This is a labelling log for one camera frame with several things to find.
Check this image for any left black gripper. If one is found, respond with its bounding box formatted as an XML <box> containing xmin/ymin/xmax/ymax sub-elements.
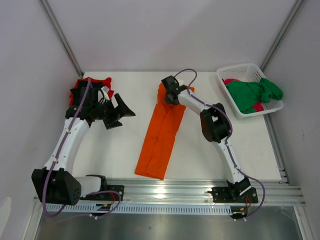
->
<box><xmin>93</xmin><ymin>94</ymin><xmax>135</xmax><ymax>130</ymax></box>

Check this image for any orange t shirt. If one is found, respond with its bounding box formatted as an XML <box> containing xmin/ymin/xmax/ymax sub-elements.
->
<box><xmin>134</xmin><ymin>83</ymin><xmax>186</xmax><ymax>180</ymax></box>

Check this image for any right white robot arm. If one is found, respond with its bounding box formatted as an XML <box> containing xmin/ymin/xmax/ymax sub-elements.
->
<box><xmin>161</xmin><ymin>75</ymin><xmax>251</xmax><ymax>202</ymax></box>

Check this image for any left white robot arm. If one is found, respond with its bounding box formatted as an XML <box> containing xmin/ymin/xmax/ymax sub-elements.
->
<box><xmin>31</xmin><ymin>86</ymin><xmax>136</xmax><ymax>206</ymax></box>

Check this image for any black folded t shirt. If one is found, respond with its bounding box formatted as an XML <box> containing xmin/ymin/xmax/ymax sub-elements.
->
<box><xmin>69</xmin><ymin>77</ymin><xmax>104</xmax><ymax>107</ymax></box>

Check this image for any green t shirt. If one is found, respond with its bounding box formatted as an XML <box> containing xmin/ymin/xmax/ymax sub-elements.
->
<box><xmin>223</xmin><ymin>78</ymin><xmax>283</xmax><ymax>114</ymax></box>

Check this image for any white plastic basket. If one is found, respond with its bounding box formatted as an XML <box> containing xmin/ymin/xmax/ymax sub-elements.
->
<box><xmin>216</xmin><ymin>63</ymin><xmax>284</xmax><ymax>120</ymax></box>

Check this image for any pink t shirt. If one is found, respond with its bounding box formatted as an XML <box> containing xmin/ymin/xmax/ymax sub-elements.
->
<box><xmin>222</xmin><ymin>78</ymin><xmax>264</xmax><ymax>114</ymax></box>

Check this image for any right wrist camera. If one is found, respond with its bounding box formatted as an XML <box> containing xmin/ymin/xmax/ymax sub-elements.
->
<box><xmin>176</xmin><ymin>78</ymin><xmax>184</xmax><ymax>86</ymax></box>

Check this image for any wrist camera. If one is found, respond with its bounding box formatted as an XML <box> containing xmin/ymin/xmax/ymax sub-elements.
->
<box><xmin>176</xmin><ymin>78</ymin><xmax>184</xmax><ymax>86</ymax></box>
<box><xmin>101</xmin><ymin>86</ymin><xmax>114</xmax><ymax>99</ymax></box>

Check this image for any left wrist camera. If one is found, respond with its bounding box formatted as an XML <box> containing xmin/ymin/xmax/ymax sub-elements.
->
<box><xmin>101</xmin><ymin>86</ymin><xmax>114</xmax><ymax>99</ymax></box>

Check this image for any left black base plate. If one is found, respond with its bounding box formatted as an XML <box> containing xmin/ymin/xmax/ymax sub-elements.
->
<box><xmin>80</xmin><ymin>185</ymin><xmax>125</xmax><ymax>202</ymax></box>

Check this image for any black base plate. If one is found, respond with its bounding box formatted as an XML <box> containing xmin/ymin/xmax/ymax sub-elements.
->
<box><xmin>80</xmin><ymin>185</ymin><xmax>125</xmax><ymax>202</ymax></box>
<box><xmin>207</xmin><ymin>186</ymin><xmax>259</xmax><ymax>204</ymax></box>

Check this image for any white slotted cable duct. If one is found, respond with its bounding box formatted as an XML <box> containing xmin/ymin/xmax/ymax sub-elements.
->
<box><xmin>42</xmin><ymin>202</ymin><xmax>233</xmax><ymax>215</ymax></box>

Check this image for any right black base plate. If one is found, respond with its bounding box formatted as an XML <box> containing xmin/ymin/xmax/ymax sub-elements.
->
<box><xmin>207</xmin><ymin>186</ymin><xmax>259</xmax><ymax>204</ymax></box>

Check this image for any aluminium mounting rail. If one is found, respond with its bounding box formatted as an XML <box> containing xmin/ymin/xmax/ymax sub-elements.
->
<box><xmin>33</xmin><ymin>177</ymin><xmax>306</xmax><ymax>207</ymax></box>

